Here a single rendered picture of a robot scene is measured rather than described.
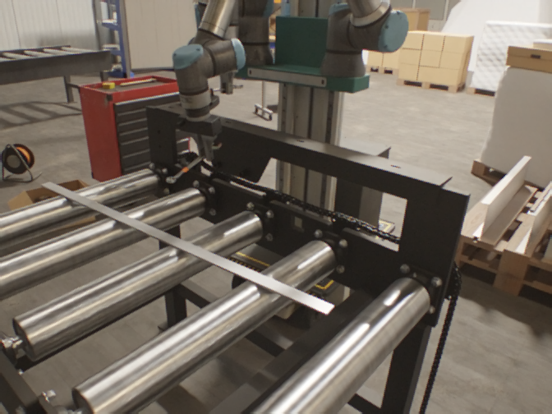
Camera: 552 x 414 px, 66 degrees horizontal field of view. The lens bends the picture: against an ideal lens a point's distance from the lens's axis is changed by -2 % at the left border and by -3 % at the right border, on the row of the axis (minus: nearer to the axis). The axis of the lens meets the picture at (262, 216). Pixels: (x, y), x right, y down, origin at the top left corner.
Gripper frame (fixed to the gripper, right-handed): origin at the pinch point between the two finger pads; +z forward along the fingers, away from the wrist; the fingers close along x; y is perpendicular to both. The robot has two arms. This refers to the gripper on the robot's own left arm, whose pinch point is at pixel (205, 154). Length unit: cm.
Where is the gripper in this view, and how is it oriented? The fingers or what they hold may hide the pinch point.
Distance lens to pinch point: 145.5
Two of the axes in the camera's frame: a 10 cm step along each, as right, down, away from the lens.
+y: -5.0, 5.6, -6.6
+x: 8.6, 2.4, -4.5
